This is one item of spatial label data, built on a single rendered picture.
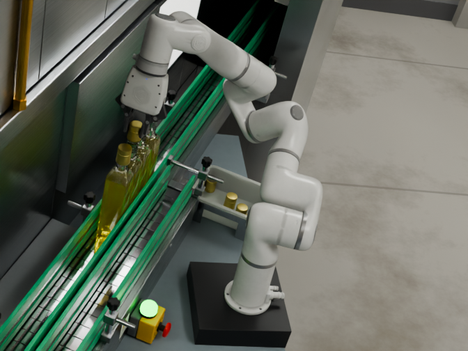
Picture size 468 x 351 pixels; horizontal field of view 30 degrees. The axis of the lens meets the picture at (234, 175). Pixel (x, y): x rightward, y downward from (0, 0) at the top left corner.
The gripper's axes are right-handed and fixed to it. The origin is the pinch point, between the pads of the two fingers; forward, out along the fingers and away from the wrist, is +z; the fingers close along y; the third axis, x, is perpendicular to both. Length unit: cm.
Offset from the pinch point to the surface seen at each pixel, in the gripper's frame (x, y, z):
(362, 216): 176, 67, 76
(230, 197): 41, 23, 28
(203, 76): 73, -2, 5
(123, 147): -5.4, -0.2, 4.2
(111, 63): 5.9, -11.8, -11.3
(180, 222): 14.9, 15.2, 28.1
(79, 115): -7.5, -12.1, -0.5
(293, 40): 107, 19, -7
